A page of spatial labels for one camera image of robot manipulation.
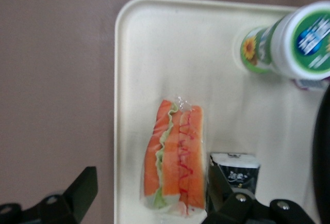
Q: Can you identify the sandwich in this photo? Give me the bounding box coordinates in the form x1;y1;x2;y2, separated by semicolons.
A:
140;95;208;216

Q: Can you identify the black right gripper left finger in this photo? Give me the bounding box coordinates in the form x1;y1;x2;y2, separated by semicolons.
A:
0;166;99;224

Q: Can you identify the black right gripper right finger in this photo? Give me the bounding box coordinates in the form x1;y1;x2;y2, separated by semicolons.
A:
200;165;323;224

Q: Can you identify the black square packet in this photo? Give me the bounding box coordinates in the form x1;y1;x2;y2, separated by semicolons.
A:
209;152;261;202

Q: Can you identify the green-lid small bottle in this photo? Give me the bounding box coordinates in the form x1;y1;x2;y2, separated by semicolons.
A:
233;0;330;81

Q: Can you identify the beige plastic tray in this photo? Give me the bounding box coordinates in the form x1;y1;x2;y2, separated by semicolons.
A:
113;0;330;224

